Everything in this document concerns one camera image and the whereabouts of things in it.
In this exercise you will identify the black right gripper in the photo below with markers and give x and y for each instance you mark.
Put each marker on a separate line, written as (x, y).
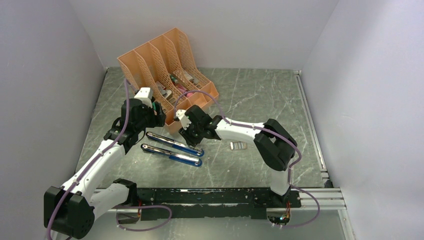
(190, 140)

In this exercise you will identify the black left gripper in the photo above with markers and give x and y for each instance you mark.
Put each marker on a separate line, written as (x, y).
(157, 120)

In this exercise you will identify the blue metal stapler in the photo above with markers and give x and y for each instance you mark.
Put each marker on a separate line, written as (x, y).
(178, 151)

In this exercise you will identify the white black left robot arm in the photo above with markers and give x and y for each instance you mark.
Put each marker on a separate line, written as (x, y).
(72, 208)

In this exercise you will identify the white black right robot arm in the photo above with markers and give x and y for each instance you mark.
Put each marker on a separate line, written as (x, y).
(274, 144)

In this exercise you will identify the grey white stapler remover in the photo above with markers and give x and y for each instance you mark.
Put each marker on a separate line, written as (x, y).
(166, 93)

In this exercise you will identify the pink marker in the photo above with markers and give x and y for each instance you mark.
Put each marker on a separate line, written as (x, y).
(183, 90)

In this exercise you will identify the green capped marker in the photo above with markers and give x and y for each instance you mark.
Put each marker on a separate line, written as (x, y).
(174, 79)

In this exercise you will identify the grey white item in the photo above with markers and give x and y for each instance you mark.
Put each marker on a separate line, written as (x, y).
(192, 79)

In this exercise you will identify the orange plastic file organizer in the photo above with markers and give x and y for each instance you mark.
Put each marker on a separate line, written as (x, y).
(154, 61)

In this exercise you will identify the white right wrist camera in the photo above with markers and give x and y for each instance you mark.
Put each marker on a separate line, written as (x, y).
(183, 118)

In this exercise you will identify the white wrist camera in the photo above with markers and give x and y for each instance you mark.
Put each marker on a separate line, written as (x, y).
(183, 118)
(145, 95)

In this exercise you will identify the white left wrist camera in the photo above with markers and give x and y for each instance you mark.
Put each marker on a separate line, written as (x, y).
(145, 95)

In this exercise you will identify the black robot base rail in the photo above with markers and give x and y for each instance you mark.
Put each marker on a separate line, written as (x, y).
(189, 203)

